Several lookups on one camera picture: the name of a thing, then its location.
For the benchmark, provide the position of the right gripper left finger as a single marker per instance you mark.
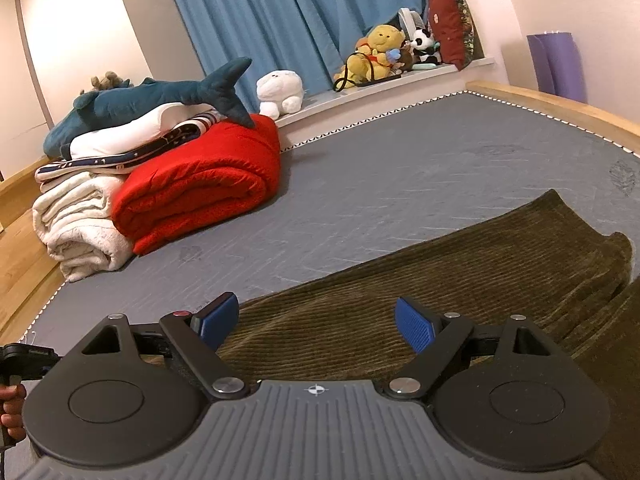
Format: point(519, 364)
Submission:
point(196, 337)

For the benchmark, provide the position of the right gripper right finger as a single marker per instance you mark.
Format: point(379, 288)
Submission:
point(438, 340)

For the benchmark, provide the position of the olive corduroy pants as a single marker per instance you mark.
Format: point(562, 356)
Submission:
point(540, 260)

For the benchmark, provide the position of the person's left hand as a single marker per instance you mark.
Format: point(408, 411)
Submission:
point(12, 402)

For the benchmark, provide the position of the cream folded blanket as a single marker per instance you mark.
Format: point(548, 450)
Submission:
point(73, 219)

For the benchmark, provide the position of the red folded quilt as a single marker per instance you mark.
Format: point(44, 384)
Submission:
point(227, 171)

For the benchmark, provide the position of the white pillow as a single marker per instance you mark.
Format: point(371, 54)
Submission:
point(149, 127)

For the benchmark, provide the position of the blue shark plush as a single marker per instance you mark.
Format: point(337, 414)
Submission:
point(100, 109)

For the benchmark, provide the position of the white plush toy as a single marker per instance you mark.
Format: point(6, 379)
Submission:
point(279, 93)

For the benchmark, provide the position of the small brown plush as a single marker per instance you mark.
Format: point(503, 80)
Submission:
point(110, 80)

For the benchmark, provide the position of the panda plush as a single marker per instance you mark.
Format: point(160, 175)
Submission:
point(425, 49)

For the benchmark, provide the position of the yellow bear plush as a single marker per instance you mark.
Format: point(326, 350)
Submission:
point(376, 58)

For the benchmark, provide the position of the purple rolled yoga mat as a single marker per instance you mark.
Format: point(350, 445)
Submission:
point(557, 65)

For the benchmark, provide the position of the dark red cushion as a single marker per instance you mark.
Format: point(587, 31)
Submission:
point(451, 24)

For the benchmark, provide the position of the blue curtain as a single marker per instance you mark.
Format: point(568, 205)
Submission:
point(311, 37)

